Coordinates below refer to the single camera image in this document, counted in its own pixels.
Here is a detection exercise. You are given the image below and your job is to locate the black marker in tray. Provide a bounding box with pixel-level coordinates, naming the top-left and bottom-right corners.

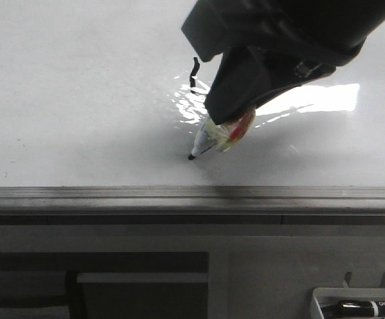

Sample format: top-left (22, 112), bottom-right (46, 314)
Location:
top-left (321, 300), bottom-right (385, 318)

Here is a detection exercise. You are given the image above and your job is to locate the white marker tray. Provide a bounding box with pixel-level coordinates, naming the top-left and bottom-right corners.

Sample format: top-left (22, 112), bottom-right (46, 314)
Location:
top-left (310, 288), bottom-right (385, 318)

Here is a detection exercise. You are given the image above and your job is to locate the white taped whiteboard marker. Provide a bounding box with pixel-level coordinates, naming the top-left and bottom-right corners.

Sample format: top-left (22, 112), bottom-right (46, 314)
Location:
top-left (188, 107), bottom-right (256, 160)

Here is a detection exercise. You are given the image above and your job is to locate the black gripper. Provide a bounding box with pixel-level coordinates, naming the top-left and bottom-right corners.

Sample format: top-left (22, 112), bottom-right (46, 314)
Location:
top-left (181, 1), bottom-right (385, 125)

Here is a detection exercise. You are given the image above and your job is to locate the white whiteboard with metal frame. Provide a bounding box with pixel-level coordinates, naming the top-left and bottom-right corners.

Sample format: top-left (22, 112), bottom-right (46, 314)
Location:
top-left (0, 1), bottom-right (385, 211)

